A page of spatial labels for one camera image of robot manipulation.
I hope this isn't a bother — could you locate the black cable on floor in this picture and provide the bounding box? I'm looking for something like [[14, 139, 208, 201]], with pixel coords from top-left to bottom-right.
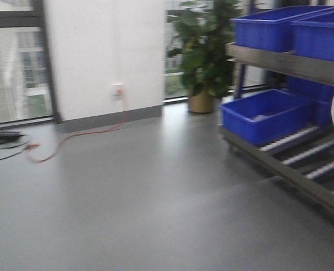
[[0, 132, 38, 163]]

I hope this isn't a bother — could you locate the blue crate top left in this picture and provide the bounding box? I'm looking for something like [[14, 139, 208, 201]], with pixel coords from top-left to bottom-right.
[[231, 6, 334, 53]]

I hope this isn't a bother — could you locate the tan plant pot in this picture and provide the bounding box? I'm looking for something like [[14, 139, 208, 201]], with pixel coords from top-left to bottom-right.
[[188, 89, 214, 114]]

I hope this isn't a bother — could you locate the black power adapter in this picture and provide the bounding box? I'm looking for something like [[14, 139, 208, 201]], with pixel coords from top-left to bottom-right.
[[0, 131, 24, 144]]

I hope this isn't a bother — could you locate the green potted plant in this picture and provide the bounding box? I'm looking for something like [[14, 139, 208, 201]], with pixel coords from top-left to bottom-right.
[[167, 1, 240, 98]]

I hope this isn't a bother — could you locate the wall power socket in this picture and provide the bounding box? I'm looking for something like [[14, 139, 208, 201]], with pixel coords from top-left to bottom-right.
[[112, 83, 125, 101]]

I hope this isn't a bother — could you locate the orange extension cable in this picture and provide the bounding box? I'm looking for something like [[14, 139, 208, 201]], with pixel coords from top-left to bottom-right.
[[25, 89, 129, 163]]

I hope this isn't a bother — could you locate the blue crate bottom front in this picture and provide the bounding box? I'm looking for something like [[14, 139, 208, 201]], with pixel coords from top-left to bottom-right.
[[219, 90, 314, 145]]

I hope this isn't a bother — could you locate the blue crate top right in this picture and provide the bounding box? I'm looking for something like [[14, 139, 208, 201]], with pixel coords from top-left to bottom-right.
[[291, 11, 334, 62]]

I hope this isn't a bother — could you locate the right steel roller shelf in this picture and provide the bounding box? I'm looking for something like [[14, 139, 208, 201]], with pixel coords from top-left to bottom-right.
[[218, 43, 334, 216]]

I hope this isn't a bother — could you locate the blue crate bottom rear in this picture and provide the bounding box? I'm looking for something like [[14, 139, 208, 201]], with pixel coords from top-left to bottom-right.
[[287, 76, 334, 126]]

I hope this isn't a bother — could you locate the blue crate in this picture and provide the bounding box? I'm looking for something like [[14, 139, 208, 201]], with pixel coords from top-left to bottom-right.
[[291, 11, 334, 62], [287, 76, 334, 126], [219, 90, 314, 145], [231, 6, 334, 53]]

